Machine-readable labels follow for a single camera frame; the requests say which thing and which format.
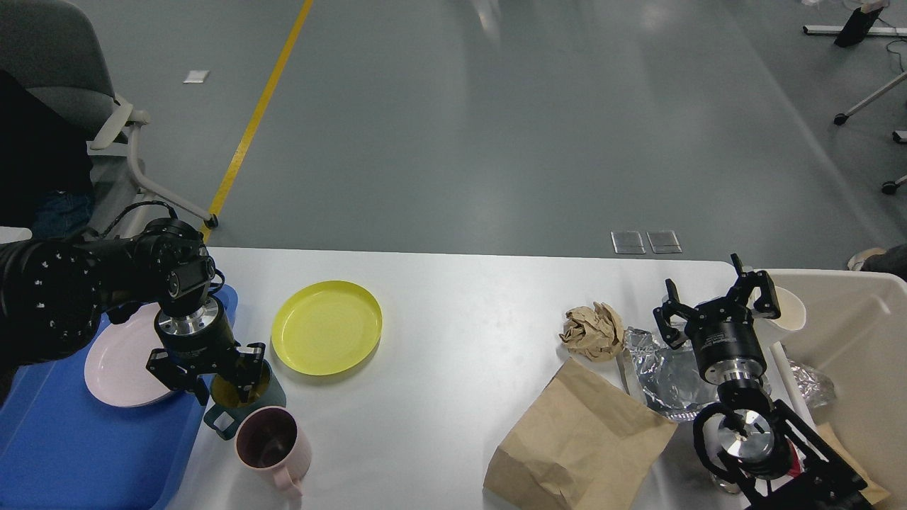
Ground metal floor socket plate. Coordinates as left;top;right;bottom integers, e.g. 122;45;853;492
610;230;647;255
646;230;683;254

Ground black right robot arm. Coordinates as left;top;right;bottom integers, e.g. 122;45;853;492
653;254;872;509

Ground grey office chair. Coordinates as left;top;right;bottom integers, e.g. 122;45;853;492
1;1;218;229

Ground dark green mug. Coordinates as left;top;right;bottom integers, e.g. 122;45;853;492
202;361;286;441

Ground crushed red soda can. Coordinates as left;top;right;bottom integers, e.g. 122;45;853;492
710;467;742;496

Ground crumpled aluminium foil tray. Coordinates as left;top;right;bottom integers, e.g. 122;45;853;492
621;327;717;423

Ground yellow plate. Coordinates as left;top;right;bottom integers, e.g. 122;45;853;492
270;280;383;375

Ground beige plastic bin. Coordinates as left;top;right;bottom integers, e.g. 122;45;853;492
757;270;906;509

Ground pink plate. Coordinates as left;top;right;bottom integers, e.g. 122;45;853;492
84;303;173;409

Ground pink mug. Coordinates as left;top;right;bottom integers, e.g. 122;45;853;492
235;406;313;500

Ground white stand with black bag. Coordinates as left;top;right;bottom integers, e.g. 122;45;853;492
801;1;906;48

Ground shoe at right edge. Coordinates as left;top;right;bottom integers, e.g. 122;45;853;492
846;244;906;281

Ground foil piece in bin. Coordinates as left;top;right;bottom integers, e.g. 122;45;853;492
787;358;837;409

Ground white paper cup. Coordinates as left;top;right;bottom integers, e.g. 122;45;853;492
769;286;807;332

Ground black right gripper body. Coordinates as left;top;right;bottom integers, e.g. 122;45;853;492
685;300;767;385

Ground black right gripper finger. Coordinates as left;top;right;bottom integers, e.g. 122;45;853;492
653;278;692;351
726;253;782;319

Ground brown paper bag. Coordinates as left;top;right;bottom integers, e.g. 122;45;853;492
483;358;677;509

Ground blue plastic tray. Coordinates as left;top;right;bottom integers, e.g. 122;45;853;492
0;283;239;510

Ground brown paper in bin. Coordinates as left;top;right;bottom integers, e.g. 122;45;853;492
816;423;891;506

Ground white chair base with casters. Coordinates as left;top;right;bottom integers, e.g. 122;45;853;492
833;71;906;195

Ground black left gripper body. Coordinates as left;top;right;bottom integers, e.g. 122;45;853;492
153;296;242;385

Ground crumpled brown paper ball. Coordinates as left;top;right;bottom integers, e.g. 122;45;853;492
558;302;625;363

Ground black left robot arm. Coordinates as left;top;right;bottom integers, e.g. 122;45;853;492
1;213;264;404

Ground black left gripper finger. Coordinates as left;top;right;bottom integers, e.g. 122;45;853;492
146;351;210;407
231;343;266;404

